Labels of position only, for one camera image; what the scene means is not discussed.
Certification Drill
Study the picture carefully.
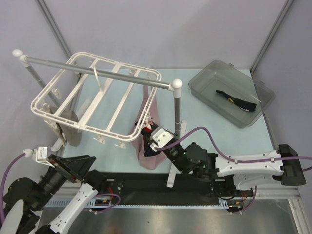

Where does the pink cloth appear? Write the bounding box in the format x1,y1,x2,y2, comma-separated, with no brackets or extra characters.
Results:
132,97,167,170

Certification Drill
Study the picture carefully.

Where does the navy Santa sock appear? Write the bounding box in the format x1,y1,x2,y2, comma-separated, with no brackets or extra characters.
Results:
141,122,161,157

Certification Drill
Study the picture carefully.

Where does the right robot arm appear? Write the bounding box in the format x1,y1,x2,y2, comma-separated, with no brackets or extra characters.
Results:
152,128,307,195

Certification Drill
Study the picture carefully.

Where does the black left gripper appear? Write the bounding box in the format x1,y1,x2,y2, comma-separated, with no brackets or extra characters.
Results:
32,152,97,209

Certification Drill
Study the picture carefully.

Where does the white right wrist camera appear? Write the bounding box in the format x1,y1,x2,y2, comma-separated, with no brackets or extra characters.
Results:
149,126,174,152

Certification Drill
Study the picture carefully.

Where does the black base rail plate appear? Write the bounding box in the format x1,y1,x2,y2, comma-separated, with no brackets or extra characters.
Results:
98,172,254,206

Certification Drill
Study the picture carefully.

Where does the beige cloth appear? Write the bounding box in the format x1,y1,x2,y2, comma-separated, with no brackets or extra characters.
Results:
45,110,82,147

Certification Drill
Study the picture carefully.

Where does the grey translucent plastic bin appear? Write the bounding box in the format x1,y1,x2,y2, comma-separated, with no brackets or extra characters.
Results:
188,60,275,128

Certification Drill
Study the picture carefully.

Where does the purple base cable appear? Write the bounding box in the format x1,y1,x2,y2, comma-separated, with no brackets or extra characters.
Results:
82,193,122,213
229,185,259,214

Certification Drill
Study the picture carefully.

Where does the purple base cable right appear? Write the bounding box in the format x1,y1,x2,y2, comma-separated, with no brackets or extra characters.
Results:
229,185,259,214

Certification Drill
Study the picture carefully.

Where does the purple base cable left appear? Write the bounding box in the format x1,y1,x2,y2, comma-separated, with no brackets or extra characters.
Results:
82,193,122,213

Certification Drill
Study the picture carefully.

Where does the navy belt-buckle sock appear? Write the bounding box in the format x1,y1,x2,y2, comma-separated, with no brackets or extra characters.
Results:
215,90,257,112

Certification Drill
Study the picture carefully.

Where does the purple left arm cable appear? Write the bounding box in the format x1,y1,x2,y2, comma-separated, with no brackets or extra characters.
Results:
0,155,26,221

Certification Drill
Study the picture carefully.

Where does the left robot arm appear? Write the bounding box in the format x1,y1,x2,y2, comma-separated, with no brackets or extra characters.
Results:
0,155,108,234

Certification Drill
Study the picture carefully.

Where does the metal drying rack stand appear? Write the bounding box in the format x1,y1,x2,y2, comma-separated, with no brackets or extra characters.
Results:
12,49,187,188

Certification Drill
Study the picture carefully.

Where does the white plastic clip hanger frame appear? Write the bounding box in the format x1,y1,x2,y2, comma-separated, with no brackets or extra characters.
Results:
20,52,168,148

